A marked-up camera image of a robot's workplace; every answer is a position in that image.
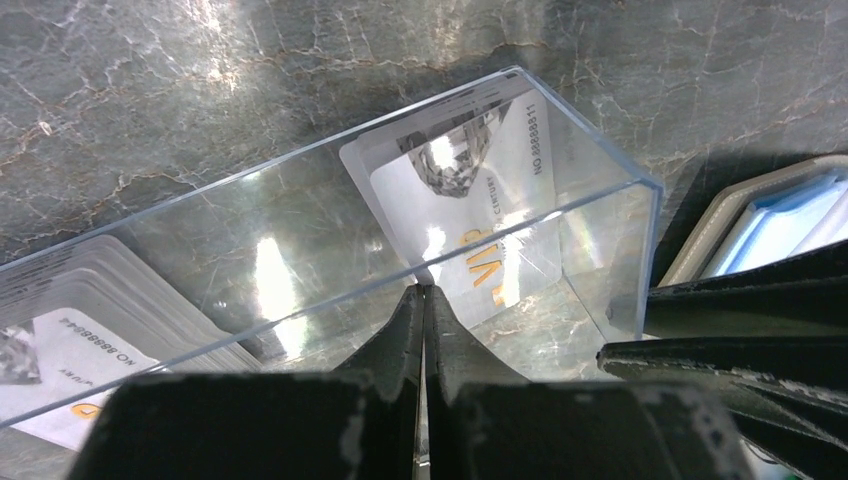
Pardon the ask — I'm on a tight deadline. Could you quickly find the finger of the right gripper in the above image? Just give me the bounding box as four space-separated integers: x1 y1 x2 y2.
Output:
596 336 847 479

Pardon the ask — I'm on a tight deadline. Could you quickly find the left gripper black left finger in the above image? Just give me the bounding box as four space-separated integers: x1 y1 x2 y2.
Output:
69 286 424 479

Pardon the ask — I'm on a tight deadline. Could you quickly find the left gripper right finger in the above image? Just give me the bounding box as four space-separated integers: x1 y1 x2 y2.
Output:
423 286 752 479

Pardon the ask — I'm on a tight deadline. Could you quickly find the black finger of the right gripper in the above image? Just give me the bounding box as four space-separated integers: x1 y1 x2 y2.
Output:
643 241 847 338

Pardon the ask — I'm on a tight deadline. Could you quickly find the beige leather card holder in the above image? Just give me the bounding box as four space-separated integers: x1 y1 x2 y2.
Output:
659 155 847 286

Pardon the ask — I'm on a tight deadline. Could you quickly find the clear acrylic card stand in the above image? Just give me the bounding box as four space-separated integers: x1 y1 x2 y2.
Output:
0 64 665 429

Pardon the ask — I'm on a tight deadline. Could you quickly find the left credit card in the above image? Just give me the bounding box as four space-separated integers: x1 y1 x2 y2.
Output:
1 235 258 451

